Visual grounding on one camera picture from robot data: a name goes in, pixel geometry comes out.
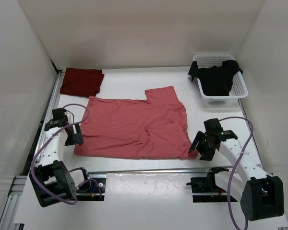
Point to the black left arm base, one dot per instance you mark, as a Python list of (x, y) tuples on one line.
[(88, 188)]

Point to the black t shirt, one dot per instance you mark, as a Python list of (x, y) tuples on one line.
[(216, 81)]

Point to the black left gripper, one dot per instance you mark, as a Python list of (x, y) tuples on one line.
[(77, 138)]

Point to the white plastic laundry basket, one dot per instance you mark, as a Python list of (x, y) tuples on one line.
[(239, 89)]

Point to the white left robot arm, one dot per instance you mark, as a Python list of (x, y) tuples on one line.
[(51, 181)]

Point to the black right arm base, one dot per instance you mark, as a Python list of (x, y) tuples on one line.
[(205, 190)]

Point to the pink t shirt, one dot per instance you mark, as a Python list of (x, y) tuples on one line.
[(150, 129)]

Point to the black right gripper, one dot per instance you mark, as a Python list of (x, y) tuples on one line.
[(206, 155)]

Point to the aluminium left frame profile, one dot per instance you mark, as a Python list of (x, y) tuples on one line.
[(14, 184)]

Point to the dark red t shirt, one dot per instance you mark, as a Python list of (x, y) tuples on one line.
[(81, 82)]

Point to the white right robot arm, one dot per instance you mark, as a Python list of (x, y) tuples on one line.
[(260, 194)]

